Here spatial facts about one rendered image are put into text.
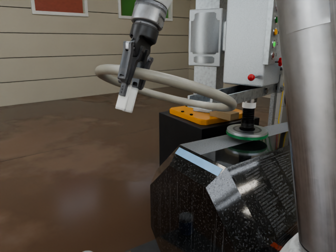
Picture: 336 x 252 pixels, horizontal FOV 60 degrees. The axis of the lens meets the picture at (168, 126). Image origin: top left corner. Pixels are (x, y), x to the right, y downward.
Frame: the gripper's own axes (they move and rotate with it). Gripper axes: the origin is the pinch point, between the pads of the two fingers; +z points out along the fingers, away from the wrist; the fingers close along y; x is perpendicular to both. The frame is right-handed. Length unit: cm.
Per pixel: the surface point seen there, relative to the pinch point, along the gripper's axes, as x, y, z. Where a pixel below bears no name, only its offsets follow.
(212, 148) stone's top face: -8, 75, 8
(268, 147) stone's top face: -32, 86, 1
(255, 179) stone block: -32, 65, 16
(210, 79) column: 26, 148, -42
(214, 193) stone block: -18, 54, 25
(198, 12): 41, 127, -85
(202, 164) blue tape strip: -8, 61, 16
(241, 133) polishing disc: -18, 85, -3
